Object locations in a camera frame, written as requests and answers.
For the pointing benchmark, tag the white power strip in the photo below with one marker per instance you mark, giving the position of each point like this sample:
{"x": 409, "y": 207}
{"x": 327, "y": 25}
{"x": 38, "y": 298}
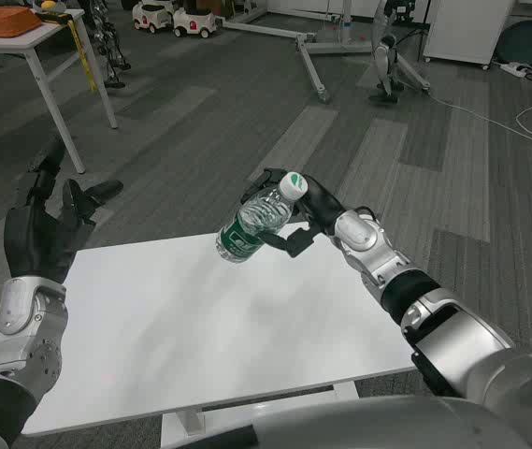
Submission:
{"x": 513, "y": 68}

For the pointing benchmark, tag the white toy car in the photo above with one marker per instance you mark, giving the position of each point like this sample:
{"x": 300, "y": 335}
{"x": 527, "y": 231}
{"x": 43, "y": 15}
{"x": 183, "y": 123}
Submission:
{"x": 195, "y": 23}
{"x": 151, "y": 16}

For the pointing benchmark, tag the orange basket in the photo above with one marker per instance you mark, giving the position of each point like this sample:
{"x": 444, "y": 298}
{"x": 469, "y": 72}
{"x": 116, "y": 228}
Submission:
{"x": 4, "y": 23}

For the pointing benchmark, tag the white table leg frame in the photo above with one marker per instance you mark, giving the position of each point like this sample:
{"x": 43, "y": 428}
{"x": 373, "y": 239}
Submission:
{"x": 183, "y": 425}

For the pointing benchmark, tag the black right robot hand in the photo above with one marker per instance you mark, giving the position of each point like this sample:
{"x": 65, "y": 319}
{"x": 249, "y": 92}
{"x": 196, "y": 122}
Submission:
{"x": 321, "y": 203}

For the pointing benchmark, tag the black robot legs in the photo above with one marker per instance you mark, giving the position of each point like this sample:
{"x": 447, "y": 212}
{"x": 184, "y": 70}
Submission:
{"x": 115, "y": 84}

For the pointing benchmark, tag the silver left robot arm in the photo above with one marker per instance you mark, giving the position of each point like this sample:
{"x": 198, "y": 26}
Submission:
{"x": 18, "y": 327}

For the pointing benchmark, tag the clear water bottle green label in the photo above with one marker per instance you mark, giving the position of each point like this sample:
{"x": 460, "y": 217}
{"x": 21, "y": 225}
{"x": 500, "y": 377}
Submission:
{"x": 251, "y": 220}

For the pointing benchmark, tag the silver humanoid robot legs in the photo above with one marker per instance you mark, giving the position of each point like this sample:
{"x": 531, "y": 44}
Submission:
{"x": 382, "y": 56}

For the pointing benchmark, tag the white cabinet on casters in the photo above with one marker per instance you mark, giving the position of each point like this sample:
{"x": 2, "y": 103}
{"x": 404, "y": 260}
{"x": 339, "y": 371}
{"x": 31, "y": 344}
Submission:
{"x": 462, "y": 28}

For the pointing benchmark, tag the white gantry frame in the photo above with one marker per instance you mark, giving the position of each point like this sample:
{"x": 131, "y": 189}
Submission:
{"x": 310, "y": 65}

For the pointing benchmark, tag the dark round chair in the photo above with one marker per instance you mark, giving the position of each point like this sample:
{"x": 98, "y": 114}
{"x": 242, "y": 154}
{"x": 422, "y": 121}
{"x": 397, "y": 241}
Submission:
{"x": 527, "y": 39}

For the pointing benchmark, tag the yellow black tape measure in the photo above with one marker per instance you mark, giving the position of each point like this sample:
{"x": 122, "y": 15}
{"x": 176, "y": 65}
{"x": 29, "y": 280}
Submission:
{"x": 53, "y": 18}

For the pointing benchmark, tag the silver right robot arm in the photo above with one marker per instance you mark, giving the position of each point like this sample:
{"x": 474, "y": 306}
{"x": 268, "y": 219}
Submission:
{"x": 452, "y": 341}

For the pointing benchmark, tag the yellow ball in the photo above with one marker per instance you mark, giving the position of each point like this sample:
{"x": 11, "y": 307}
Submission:
{"x": 48, "y": 4}

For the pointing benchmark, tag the silver robot chest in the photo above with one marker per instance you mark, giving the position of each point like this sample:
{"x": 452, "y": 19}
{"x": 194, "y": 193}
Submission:
{"x": 340, "y": 425}

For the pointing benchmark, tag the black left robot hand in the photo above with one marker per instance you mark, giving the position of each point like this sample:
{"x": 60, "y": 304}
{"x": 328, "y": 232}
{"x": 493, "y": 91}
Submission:
{"x": 36, "y": 238}

